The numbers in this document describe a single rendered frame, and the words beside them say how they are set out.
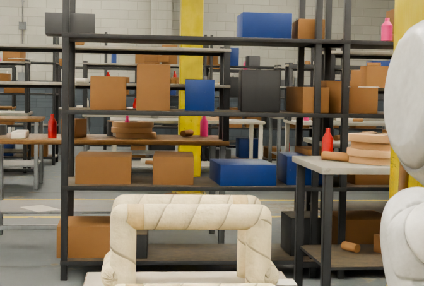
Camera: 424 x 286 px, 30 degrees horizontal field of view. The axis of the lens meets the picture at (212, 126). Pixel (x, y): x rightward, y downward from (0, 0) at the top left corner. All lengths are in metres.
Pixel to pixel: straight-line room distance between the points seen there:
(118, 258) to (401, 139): 0.55
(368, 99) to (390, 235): 4.77
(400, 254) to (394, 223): 0.05
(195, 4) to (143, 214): 8.92
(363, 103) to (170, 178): 1.49
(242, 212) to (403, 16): 1.19
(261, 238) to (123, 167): 4.61
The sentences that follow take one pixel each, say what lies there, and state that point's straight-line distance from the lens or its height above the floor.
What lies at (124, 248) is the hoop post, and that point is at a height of 1.16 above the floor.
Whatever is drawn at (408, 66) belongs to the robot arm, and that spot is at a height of 1.37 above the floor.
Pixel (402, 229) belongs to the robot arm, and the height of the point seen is 1.18.
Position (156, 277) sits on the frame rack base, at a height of 1.10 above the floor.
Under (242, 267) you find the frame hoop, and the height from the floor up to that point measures 1.12.
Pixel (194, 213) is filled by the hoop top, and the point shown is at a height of 1.20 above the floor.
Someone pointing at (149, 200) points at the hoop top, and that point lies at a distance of 1.05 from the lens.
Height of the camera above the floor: 1.36
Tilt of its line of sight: 3 degrees down
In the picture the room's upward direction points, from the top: 1 degrees clockwise
